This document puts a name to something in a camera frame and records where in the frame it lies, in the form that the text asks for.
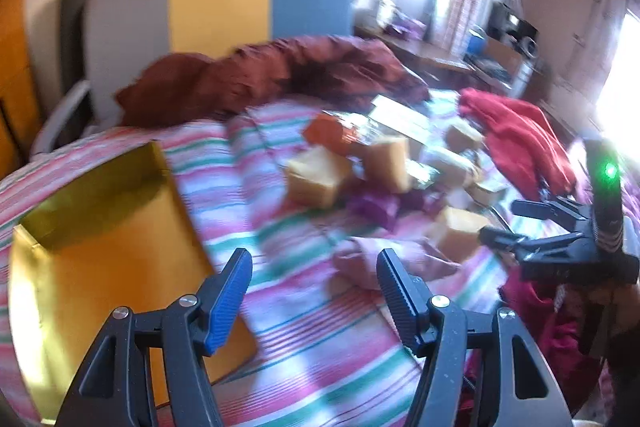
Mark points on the clear plastic packet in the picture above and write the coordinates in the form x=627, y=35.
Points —
x=400, y=117

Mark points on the cream packet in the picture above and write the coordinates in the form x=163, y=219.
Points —
x=452, y=167

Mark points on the red fleece cloth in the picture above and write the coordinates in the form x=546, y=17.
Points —
x=520, y=137

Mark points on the orange wooden cabinet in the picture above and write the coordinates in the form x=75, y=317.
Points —
x=15, y=72

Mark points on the orange packet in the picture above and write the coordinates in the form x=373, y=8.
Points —
x=330, y=132

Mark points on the striped bed sheet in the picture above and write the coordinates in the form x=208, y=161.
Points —
x=300, y=332

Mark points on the purple wrapper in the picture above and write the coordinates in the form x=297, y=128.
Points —
x=372, y=207

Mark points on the purple box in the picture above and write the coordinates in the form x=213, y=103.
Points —
x=407, y=28

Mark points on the grey yellow blue chair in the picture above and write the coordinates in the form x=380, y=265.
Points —
x=125, y=32

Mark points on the white cabinet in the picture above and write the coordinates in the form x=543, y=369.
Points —
x=524, y=77

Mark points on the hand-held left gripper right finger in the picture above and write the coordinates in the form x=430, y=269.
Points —
x=395, y=292

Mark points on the plain cardboard carton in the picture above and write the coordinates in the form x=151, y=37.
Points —
x=502, y=54

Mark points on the black appliance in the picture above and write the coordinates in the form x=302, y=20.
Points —
x=510, y=24

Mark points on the bright window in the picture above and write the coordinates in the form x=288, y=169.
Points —
x=620, y=77

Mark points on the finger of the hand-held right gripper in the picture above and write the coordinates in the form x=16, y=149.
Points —
x=550, y=209
x=520, y=244

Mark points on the black upright post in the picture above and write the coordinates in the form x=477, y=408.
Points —
x=75, y=22

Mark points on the rust brown jacket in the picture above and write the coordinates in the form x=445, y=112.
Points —
x=300, y=72

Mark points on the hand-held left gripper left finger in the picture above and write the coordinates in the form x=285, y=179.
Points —
x=227, y=307

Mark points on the wooden desk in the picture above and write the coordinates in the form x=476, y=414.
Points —
x=430, y=54

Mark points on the pink pouch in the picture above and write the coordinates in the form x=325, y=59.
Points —
x=395, y=259

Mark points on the small white fan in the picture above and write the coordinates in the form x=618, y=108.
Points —
x=527, y=47

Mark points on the yellow cardboard box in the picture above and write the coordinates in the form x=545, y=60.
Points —
x=100, y=267

